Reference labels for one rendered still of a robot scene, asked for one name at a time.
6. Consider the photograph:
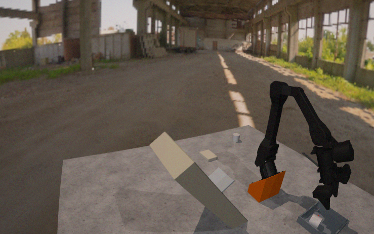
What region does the grey cylinder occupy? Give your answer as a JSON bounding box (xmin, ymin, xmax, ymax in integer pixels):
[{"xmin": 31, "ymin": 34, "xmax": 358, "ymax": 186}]
[
  {"xmin": 232, "ymin": 133, "xmax": 240, "ymax": 142},
  {"xmin": 309, "ymin": 214, "xmax": 323, "ymax": 228}
]

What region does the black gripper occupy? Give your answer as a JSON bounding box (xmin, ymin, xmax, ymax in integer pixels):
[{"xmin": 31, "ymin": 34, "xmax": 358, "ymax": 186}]
[{"xmin": 312, "ymin": 163, "xmax": 339, "ymax": 210}]

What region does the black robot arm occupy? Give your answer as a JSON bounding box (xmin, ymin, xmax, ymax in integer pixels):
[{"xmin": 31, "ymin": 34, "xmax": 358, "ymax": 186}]
[{"xmin": 255, "ymin": 81, "xmax": 354, "ymax": 184}]

